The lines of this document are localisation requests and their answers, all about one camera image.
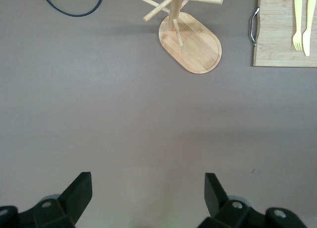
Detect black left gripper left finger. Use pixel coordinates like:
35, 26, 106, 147
0, 172, 93, 228

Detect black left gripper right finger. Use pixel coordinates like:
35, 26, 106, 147
198, 173, 308, 228

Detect wooden cup rack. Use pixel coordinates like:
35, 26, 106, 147
140, 0, 224, 75

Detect yellow plastic knife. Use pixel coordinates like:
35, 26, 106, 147
302, 0, 317, 57

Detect yellow plastic fork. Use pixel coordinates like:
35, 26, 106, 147
292, 0, 304, 52

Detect bamboo cutting board metal handle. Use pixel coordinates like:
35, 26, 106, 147
249, 0, 317, 68

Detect black looped table cable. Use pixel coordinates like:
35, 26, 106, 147
39, 0, 105, 17

